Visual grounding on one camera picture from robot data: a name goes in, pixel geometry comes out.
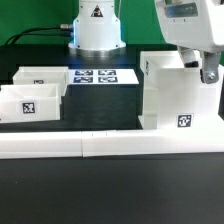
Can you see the white marker tag sheet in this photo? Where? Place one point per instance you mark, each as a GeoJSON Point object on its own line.
{"type": "Point", "coordinates": [102, 76]}

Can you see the white front barrier rail right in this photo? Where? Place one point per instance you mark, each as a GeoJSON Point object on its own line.
{"type": "Point", "coordinates": [152, 142]}

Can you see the white barrier rail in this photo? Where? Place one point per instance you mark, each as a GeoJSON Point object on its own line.
{"type": "Point", "coordinates": [152, 142]}
{"type": "Point", "coordinates": [40, 145]}

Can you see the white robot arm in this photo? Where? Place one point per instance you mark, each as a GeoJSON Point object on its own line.
{"type": "Point", "coordinates": [97, 30]}

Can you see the white rear drawer box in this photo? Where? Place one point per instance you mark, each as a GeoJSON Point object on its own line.
{"type": "Point", "coordinates": [43, 75]}

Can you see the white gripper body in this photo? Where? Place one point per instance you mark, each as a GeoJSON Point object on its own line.
{"type": "Point", "coordinates": [195, 24]}

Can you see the white drawer with knob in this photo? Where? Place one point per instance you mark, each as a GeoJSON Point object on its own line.
{"type": "Point", "coordinates": [29, 103]}

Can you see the white front barrier rail left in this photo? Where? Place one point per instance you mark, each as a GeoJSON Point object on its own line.
{"type": "Point", "coordinates": [40, 145]}

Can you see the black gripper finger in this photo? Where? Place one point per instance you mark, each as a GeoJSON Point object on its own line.
{"type": "Point", "coordinates": [210, 63]}
{"type": "Point", "coordinates": [187, 56]}

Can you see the white drawer cabinet box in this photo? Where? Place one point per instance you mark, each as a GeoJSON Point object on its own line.
{"type": "Point", "coordinates": [175, 96]}

